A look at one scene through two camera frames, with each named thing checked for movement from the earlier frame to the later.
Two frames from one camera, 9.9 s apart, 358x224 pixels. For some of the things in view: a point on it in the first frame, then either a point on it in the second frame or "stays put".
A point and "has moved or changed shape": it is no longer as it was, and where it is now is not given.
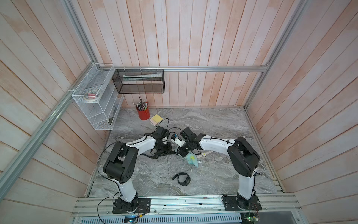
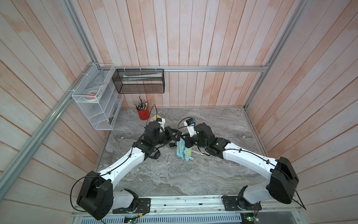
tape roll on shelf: (92, 95) stays put
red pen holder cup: (144, 115) stays put
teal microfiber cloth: (191, 158) has moved or changed shape
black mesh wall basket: (139, 80) stays put
